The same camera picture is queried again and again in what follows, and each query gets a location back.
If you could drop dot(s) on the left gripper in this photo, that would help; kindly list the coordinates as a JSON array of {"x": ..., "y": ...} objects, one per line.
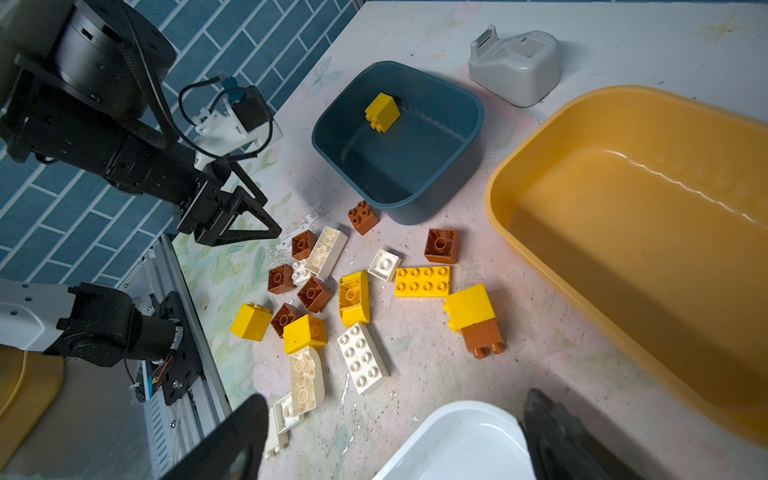
[{"x": 215, "y": 217}]

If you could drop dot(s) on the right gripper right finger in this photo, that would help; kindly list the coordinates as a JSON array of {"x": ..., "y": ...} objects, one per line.
[{"x": 560, "y": 447}]

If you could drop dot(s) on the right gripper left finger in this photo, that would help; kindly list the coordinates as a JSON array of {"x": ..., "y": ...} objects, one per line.
[{"x": 233, "y": 450}]

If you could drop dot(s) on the yellow lego brick front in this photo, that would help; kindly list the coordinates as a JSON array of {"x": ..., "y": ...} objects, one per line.
[{"x": 251, "y": 322}]

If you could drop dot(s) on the cream 2x4 lego brick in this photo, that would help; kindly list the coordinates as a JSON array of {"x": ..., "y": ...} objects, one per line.
[{"x": 322, "y": 258}]

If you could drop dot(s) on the brown 2x2 lego brick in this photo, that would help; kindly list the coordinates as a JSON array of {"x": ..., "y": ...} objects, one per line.
[{"x": 362, "y": 217}]

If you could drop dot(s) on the small white 2x2 lego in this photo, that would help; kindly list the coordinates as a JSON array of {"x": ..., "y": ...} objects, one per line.
[{"x": 384, "y": 265}]

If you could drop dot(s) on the yellow square lego brick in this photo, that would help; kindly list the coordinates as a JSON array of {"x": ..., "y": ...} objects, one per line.
[{"x": 382, "y": 113}]

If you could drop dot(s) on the brown upturned lego brick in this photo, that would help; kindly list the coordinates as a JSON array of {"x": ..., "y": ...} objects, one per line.
[{"x": 442, "y": 246}]

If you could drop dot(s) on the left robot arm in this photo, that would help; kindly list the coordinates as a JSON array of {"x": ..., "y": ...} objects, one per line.
[{"x": 81, "y": 84}]

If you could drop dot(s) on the cream lego brick front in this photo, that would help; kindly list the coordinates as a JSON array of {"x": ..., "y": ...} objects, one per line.
[{"x": 283, "y": 419}]

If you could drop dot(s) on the cream curved lego brick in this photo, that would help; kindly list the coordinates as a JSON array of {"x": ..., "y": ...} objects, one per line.
[{"x": 306, "y": 380}]

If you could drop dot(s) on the white plastic bin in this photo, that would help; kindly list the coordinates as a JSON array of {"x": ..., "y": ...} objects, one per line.
[{"x": 463, "y": 440}]

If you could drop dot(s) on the yellow lego brick centre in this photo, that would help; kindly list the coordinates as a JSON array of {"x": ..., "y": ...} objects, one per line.
[{"x": 307, "y": 331}]

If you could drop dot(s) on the white 2x4 lego brick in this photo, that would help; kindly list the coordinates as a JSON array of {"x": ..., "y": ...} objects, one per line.
[{"x": 362, "y": 358}]

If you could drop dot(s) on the yellow curved lego brick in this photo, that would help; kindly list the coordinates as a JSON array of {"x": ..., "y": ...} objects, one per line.
[{"x": 354, "y": 299}]

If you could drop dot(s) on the yellow brown stacked lego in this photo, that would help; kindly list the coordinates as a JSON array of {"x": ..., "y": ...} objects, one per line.
[{"x": 471, "y": 315}]

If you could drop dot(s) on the dark teal plastic bin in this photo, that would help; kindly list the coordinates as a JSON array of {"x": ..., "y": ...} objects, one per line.
[{"x": 411, "y": 171}]

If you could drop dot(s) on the yellow 2x4 lego brick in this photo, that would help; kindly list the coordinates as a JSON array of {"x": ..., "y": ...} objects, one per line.
[{"x": 423, "y": 282}]

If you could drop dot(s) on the yellow plastic bin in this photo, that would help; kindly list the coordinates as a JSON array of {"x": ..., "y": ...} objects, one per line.
[{"x": 648, "y": 212}]

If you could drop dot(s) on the grey tape dispenser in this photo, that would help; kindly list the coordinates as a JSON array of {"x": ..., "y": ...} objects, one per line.
[{"x": 521, "y": 69}]

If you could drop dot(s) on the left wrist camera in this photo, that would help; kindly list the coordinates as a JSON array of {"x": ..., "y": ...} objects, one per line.
[{"x": 237, "y": 122}]

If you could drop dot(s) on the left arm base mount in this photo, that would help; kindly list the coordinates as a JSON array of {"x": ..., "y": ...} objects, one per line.
[{"x": 165, "y": 335}]

